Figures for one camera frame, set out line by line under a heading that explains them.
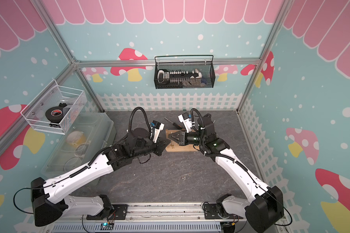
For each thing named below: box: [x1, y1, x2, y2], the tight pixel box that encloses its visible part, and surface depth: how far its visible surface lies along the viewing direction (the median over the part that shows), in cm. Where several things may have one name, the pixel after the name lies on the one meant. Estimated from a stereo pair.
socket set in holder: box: [157, 68, 203, 85], surface depth 91 cm
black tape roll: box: [45, 106, 64, 123], surface depth 71 cm
